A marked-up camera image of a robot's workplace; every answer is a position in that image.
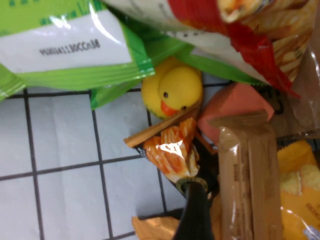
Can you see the yellow rubber duck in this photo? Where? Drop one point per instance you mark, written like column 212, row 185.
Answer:
column 177, row 85

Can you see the dark packet with orange picture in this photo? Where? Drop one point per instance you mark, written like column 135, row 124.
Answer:
column 170, row 155

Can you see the white grid tablecloth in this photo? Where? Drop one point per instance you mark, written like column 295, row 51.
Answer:
column 62, row 150

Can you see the orange red snack packet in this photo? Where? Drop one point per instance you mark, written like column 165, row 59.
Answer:
column 232, row 102

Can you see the yellow cake snack packet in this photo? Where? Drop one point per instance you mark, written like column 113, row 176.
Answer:
column 300, row 200

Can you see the long brown biscuit packet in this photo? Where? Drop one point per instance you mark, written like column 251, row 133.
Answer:
column 250, row 175

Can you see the small mustard snack packet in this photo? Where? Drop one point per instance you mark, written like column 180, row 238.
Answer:
column 155, row 227

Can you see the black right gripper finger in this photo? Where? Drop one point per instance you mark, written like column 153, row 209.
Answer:
column 195, row 217

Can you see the green chips bag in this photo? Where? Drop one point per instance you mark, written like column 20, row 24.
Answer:
column 75, row 75

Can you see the red original chips bag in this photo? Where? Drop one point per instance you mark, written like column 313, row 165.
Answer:
column 200, row 15

